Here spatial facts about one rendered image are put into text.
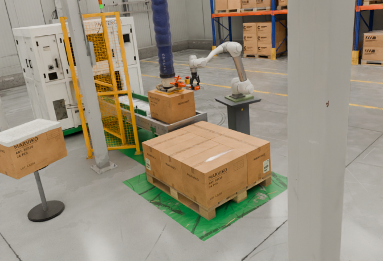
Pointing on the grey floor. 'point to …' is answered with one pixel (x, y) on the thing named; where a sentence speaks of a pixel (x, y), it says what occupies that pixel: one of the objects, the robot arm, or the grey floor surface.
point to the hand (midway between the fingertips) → (195, 87)
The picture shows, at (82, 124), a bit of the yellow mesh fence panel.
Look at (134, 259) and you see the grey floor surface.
